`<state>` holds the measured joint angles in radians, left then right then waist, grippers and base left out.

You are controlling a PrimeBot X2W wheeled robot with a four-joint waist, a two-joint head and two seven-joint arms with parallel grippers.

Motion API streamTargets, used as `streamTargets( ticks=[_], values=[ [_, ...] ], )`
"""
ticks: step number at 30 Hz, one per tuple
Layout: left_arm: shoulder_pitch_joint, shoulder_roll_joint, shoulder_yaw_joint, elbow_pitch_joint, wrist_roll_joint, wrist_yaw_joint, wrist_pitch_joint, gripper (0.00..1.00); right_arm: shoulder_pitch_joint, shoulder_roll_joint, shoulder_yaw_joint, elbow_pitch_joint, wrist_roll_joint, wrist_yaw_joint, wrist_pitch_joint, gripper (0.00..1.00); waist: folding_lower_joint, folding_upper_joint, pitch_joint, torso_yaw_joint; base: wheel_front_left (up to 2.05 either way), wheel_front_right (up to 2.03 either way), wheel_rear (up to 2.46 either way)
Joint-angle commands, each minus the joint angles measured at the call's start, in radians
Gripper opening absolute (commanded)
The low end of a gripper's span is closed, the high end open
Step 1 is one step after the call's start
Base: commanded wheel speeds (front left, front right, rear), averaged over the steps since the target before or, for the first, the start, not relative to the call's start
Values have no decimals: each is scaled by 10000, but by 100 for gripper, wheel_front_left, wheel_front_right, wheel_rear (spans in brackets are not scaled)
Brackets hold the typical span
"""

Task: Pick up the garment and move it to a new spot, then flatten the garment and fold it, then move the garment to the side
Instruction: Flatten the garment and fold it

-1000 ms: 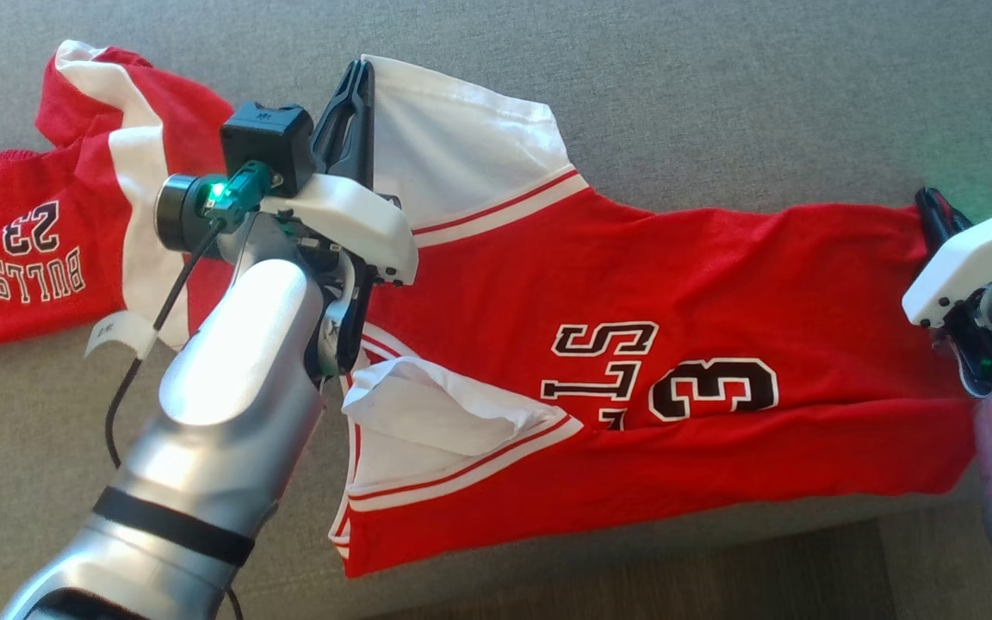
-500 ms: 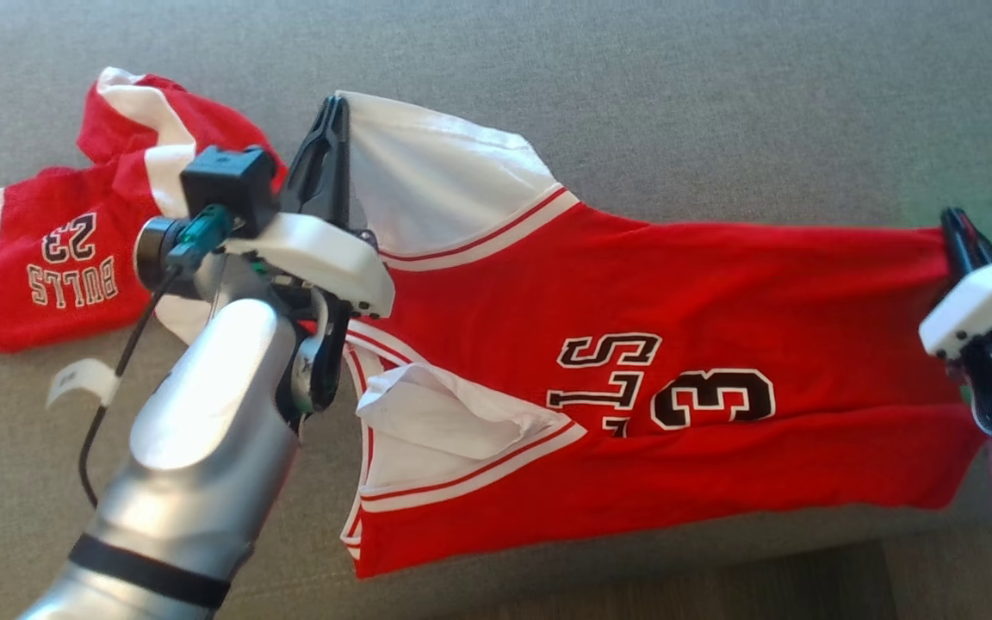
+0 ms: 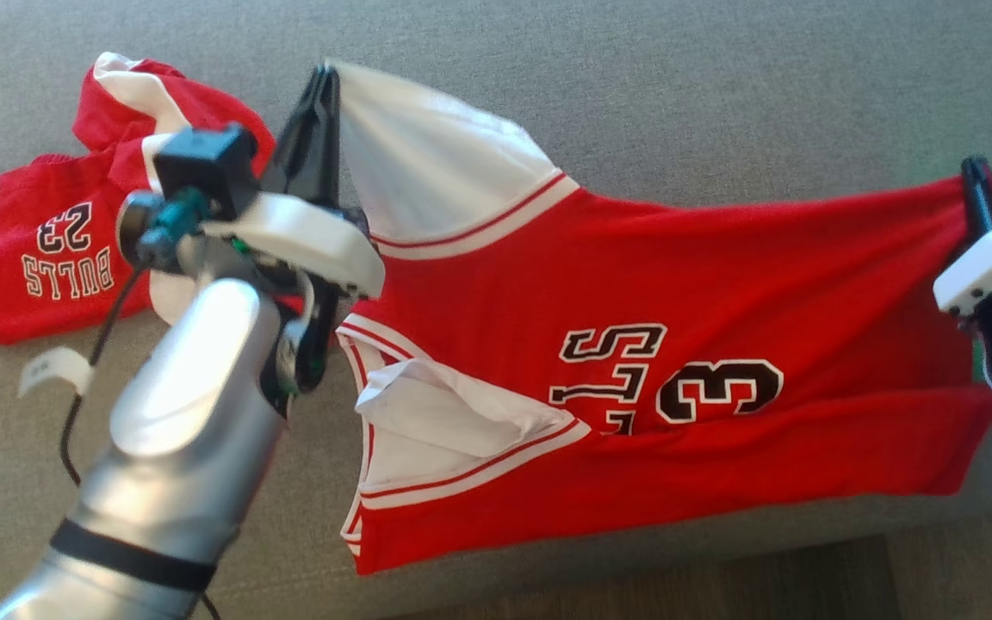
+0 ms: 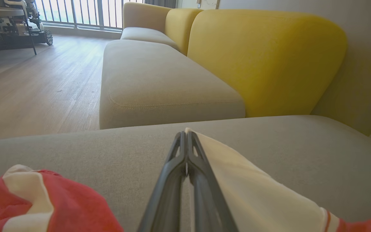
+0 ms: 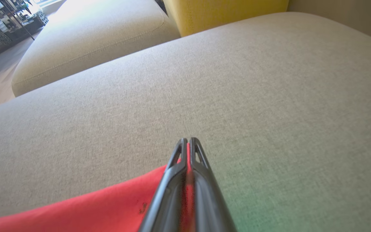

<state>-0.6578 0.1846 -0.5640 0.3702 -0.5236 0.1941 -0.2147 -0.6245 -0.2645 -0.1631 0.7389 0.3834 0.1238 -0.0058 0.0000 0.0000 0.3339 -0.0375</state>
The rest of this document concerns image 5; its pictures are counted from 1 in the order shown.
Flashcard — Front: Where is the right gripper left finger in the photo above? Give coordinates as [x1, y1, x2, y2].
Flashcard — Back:
[139, 138, 189, 232]

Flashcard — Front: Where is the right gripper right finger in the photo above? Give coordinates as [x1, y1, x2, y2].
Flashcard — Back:
[189, 137, 237, 232]

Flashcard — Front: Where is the red and white t-shirt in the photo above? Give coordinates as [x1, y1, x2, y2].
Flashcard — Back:
[0, 143, 195, 232]

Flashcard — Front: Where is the grey sofa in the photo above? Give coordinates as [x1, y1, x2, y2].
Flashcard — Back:
[0, 12, 371, 232]

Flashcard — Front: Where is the smaller grey sofa seat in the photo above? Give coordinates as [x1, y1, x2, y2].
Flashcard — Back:
[11, 0, 181, 97]

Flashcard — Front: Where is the large yellow sofa back cushion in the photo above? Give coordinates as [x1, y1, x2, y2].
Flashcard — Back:
[163, 0, 290, 37]

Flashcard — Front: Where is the beige sofa back cushion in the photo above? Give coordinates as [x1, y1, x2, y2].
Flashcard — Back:
[287, 0, 371, 46]

